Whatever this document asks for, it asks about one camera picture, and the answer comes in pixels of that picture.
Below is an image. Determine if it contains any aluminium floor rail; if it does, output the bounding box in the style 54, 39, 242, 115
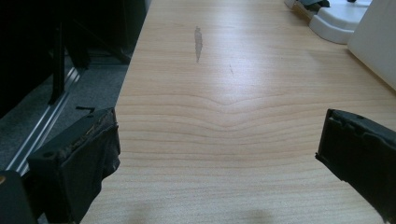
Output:
5, 66, 80, 175

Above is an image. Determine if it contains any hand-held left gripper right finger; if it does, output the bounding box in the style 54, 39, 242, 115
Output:
315, 108, 396, 224

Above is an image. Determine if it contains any black metal stand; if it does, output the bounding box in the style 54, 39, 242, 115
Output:
46, 12, 134, 106

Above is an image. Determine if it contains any white plastic appliance base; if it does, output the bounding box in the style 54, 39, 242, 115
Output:
283, 0, 373, 45

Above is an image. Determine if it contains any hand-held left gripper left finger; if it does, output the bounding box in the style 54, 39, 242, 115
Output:
26, 106, 121, 224

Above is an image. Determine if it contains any white box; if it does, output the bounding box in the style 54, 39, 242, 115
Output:
346, 0, 396, 91

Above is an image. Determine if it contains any dark object on appliance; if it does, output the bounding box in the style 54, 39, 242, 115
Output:
298, 0, 331, 13

